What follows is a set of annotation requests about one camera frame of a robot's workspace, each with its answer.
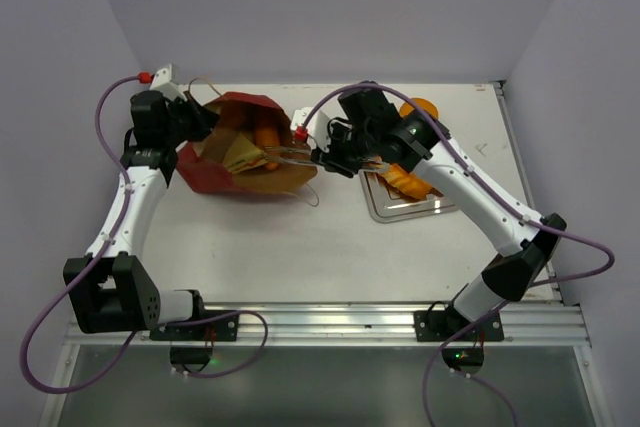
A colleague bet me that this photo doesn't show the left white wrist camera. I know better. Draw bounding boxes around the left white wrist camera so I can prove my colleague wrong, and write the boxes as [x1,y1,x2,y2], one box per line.
[137,63,186,101]

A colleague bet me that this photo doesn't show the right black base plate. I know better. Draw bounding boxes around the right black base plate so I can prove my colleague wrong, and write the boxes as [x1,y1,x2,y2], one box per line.
[413,307,505,343]

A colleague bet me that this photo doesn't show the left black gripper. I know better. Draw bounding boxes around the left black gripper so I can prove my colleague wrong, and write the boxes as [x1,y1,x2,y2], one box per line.
[162,91,219,147]

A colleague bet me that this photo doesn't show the aluminium rail frame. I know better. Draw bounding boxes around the aluminium rail frame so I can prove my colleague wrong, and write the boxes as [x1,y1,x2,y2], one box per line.
[64,300,596,348]

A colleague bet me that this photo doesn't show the purple cable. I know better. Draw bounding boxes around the purple cable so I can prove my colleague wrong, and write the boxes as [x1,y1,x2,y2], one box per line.
[19,71,151,394]
[299,80,616,427]

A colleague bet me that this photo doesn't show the round orange fake bun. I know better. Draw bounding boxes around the round orange fake bun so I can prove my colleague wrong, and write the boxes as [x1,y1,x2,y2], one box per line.
[399,97,439,119]

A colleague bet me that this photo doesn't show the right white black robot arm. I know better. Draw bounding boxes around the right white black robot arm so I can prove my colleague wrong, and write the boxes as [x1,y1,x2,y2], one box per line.
[291,82,567,340]

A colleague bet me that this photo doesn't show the twisted yellow fake bread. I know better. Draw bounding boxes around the twisted yellow fake bread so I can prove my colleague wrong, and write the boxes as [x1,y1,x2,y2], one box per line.
[378,164,433,200]

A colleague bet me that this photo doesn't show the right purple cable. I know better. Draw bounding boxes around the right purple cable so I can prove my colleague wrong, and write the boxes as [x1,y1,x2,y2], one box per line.
[299,80,616,427]

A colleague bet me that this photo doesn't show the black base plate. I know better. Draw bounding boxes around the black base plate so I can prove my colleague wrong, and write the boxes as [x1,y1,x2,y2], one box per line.
[413,307,505,343]
[149,310,240,343]

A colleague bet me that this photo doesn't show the steel tray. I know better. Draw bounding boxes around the steel tray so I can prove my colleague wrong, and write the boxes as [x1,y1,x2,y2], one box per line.
[359,172,457,224]

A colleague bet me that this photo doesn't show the red paper bag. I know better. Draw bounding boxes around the red paper bag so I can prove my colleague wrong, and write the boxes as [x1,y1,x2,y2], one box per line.
[177,85,317,196]

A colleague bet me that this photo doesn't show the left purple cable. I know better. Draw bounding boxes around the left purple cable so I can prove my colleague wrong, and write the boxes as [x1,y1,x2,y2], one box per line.
[19,71,151,394]

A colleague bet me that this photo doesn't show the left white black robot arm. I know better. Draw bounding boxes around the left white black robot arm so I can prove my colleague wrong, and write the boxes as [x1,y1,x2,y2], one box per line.
[63,90,219,340]

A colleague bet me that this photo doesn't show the steel tongs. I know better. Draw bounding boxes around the steel tongs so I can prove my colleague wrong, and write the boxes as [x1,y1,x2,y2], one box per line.
[262,146,390,173]

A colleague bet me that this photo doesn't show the sliced fake bread piece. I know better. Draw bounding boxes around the sliced fake bread piece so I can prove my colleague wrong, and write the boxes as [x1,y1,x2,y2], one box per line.
[222,133,266,175]

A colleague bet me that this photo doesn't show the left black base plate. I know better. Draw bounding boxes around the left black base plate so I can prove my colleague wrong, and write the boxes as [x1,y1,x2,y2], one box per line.
[149,310,240,343]

